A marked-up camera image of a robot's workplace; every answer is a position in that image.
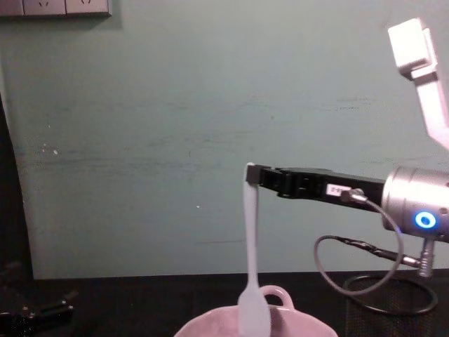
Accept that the black table cloth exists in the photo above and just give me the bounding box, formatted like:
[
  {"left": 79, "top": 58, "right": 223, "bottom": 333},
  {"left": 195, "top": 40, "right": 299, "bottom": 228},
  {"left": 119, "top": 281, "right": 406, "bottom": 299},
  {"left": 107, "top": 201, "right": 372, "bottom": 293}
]
[{"left": 0, "top": 269, "right": 449, "bottom": 337}]

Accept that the black upright panel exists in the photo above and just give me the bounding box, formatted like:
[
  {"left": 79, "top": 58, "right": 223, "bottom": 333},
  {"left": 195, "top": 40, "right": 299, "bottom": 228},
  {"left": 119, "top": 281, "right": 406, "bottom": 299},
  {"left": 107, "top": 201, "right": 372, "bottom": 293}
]
[{"left": 0, "top": 90, "right": 34, "bottom": 282}]

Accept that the white plastic spatula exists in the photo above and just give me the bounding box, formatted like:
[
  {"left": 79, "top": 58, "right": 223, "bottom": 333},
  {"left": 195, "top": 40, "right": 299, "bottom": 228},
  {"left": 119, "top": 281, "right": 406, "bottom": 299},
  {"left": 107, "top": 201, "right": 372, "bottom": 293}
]
[{"left": 237, "top": 162, "right": 272, "bottom": 337}]

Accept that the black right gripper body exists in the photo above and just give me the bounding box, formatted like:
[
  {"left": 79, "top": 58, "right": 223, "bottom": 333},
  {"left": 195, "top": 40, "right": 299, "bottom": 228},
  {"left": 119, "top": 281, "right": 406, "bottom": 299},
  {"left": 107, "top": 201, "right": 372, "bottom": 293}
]
[{"left": 287, "top": 168, "right": 387, "bottom": 213}]

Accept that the pink ceramic bowl with handles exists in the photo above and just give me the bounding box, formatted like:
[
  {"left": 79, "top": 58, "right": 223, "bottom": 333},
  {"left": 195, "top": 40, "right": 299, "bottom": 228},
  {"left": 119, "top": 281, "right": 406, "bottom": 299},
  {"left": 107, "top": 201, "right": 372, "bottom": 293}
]
[{"left": 173, "top": 284, "right": 340, "bottom": 337}]

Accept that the grey wall socket panel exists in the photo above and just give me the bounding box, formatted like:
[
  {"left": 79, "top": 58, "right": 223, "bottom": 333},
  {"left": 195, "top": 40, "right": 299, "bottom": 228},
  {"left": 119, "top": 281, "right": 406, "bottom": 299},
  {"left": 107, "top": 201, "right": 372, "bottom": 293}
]
[{"left": 0, "top": 0, "right": 114, "bottom": 19}]

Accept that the black wire mesh holder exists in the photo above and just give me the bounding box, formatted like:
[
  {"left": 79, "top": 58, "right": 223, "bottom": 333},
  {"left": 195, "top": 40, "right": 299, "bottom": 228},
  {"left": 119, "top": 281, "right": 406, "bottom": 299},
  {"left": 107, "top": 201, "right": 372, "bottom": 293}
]
[{"left": 342, "top": 273, "right": 439, "bottom": 337}]

